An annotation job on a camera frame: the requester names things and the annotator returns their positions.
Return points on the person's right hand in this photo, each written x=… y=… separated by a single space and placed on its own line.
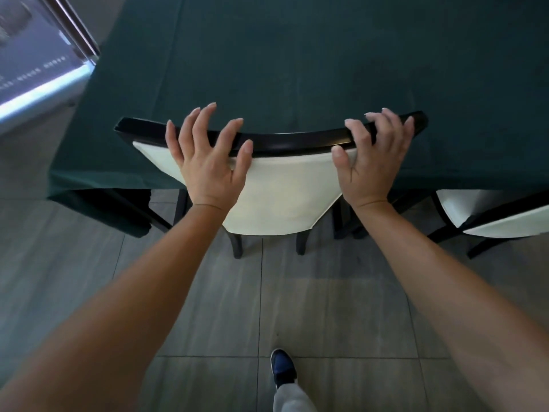
x=375 y=171

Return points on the person's left hand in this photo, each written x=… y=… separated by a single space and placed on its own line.
x=205 y=175

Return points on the person's left little finger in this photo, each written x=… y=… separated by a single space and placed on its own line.
x=173 y=141

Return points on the person's right middle finger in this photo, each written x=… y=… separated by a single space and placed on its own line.
x=376 y=123

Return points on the person's left thumb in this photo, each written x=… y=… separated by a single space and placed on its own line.
x=242 y=160

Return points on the person's left middle finger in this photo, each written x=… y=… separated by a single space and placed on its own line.
x=205 y=126

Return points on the person's right thumb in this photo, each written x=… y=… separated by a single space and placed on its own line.
x=342 y=165

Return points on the person's right little finger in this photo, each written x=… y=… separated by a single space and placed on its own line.
x=408 y=129

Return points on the white chair with black frame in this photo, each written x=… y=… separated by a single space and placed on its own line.
x=506 y=225
x=283 y=197

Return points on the person's left forearm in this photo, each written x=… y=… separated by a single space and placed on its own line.
x=120 y=313

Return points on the person's right forearm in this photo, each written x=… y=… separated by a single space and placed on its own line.
x=450 y=287

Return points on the dark green tablecloth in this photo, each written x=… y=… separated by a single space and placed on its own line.
x=300 y=59

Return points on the blue shoe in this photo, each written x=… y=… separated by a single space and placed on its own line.
x=283 y=366

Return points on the grey trouser leg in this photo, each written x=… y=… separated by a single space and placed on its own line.
x=294 y=401

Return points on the glass door with metal frame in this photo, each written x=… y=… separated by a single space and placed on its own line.
x=38 y=47

